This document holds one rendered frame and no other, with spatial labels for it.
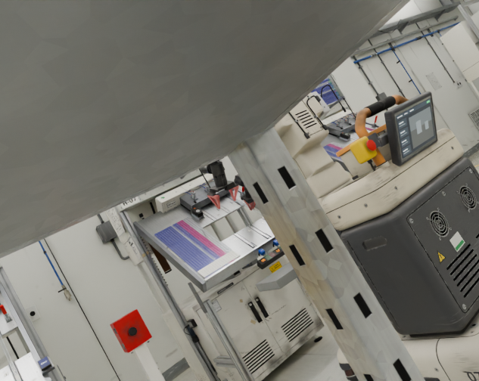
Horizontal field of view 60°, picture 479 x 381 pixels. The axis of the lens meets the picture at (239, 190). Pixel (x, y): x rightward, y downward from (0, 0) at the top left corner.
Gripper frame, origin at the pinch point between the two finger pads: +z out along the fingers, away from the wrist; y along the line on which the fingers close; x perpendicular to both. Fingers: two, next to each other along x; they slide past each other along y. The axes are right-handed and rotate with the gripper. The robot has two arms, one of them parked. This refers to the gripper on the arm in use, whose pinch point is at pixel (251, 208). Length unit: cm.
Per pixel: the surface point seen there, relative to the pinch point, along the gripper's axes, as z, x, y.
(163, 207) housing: -7, -37, 40
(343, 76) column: 5, -152, -292
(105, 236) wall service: 68, -161, 45
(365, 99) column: 35, -128, -305
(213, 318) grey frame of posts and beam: 18, 39, 63
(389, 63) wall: 32, -197, -468
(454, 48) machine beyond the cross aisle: -1, -85, -440
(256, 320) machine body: 53, 28, 29
